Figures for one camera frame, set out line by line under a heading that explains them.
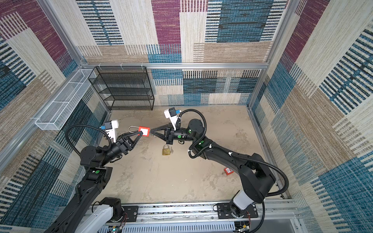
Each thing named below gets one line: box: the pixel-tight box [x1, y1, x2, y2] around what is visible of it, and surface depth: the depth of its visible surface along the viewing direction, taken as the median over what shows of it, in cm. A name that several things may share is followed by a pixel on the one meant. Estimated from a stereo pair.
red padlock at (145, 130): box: [128, 125, 151, 137], surface depth 63 cm
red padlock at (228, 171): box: [223, 167, 235, 176], surface depth 87 cm
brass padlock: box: [162, 144, 171, 156], surface depth 98 cm
